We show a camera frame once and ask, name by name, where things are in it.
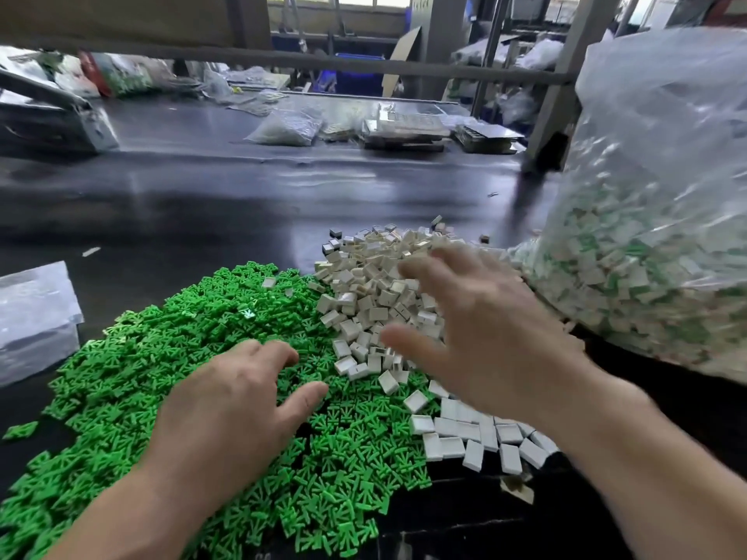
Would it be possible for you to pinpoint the pile of white plastic caps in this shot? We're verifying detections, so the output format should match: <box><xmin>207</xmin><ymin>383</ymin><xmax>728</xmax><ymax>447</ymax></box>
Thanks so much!
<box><xmin>313</xmin><ymin>215</ymin><xmax>562</xmax><ymax>505</ymax></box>

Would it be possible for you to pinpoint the pile of green plastic clips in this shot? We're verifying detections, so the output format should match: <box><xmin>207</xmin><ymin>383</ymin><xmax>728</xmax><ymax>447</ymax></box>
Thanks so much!
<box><xmin>0</xmin><ymin>262</ymin><xmax>433</xmax><ymax>560</ymax></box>

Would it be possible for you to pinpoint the person's right hand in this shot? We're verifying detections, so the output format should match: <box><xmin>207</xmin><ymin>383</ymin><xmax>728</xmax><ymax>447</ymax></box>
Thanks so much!
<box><xmin>377</xmin><ymin>242</ymin><xmax>608</xmax><ymax>432</ymax></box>

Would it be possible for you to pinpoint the person's left hand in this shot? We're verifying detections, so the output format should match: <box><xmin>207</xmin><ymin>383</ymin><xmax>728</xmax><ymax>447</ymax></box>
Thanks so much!
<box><xmin>138</xmin><ymin>338</ymin><xmax>331</xmax><ymax>514</ymax></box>

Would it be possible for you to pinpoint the small clear bag of parts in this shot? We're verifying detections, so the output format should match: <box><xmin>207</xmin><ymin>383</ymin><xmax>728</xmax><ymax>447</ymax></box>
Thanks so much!
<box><xmin>245</xmin><ymin>107</ymin><xmax>324</xmax><ymax>148</ymax></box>

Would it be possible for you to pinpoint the grey metal slanted post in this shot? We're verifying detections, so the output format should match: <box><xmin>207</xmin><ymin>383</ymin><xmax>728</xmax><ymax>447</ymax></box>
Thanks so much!
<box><xmin>521</xmin><ymin>0</ymin><xmax>626</xmax><ymax>173</ymax></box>

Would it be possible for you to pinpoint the grey heat sealer machine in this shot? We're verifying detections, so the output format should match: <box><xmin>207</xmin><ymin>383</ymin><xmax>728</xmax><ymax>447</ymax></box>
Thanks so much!
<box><xmin>0</xmin><ymin>64</ymin><xmax>121</xmax><ymax>155</ymax></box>

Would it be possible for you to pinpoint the grey metal horizontal bar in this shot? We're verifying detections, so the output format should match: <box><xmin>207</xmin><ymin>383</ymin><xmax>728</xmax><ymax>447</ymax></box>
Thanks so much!
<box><xmin>0</xmin><ymin>38</ymin><xmax>579</xmax><ymax>86</ymax></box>

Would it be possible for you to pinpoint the stack of clear flat bags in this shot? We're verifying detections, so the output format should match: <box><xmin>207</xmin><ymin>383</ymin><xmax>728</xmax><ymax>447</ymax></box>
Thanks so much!
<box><xmin>0</xmin><ymin>261</ymin><xmax>86</xmax><ymax>388</ymax></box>

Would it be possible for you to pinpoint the blue crate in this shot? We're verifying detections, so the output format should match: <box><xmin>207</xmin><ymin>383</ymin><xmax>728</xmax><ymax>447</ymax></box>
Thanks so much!
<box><xmin>313</xmin><ymin>52</ymin><xmax>387</xmax><ymax>98</ymax></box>

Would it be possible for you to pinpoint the dark flat tray stack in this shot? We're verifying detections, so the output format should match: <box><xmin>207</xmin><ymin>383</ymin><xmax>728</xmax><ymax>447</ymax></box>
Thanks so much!
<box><xmin>451</xmin><ymin>120</ymin><xmax>527</xmax><ymax>155</ymax></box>

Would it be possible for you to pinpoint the clear plastic bag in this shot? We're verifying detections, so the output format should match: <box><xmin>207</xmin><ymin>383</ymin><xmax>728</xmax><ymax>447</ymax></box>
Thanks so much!
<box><xmin>507</xmin><ymin>26</ymin><xmax>747</xmax><ymax>386</ymax></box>

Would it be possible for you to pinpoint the person's left forearm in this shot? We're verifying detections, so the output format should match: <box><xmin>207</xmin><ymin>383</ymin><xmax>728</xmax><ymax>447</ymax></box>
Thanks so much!
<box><xmin>47</xmin><ymin>466</ymin><xmax>217</xmax><ymax>560</ymax></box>

